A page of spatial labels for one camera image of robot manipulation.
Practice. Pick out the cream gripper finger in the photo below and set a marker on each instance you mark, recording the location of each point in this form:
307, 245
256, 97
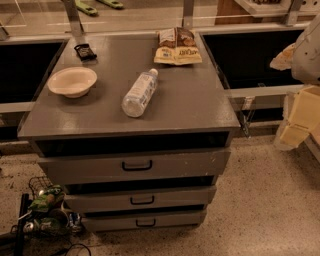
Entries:
303, 117
283, 60

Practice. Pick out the grey drawer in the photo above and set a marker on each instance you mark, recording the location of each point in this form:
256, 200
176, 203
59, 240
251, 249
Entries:
142, 221
140, 199
130, 167

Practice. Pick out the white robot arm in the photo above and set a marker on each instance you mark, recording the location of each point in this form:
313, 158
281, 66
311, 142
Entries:
305, 68

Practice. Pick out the grey drawer cabinet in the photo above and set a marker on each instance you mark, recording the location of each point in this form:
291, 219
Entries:
189, 111

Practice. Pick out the grey top drawer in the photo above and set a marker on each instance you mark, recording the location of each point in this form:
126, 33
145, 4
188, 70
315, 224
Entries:
130, 167

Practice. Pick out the grey bottom drawer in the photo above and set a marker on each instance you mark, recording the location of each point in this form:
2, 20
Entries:
142, 221

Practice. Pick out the brown yellow snack bag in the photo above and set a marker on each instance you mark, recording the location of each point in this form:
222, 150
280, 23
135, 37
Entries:
177, 46

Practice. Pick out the clear plastic water bottle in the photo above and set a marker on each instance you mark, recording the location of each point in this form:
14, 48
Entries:
136, 100

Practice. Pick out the small black snack packet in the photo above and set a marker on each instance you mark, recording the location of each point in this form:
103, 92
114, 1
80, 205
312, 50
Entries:
84, 52

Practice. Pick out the white bowl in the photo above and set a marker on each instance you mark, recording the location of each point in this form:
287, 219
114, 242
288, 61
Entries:
72, 82

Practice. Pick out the green tool on counter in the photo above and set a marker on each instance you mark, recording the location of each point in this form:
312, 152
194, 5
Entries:
85, 8

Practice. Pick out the soda can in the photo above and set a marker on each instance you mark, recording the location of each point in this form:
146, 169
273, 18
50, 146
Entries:
75, 222

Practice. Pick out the green chip bag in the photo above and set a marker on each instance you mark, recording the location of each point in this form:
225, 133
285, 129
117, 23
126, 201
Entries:
51, 197

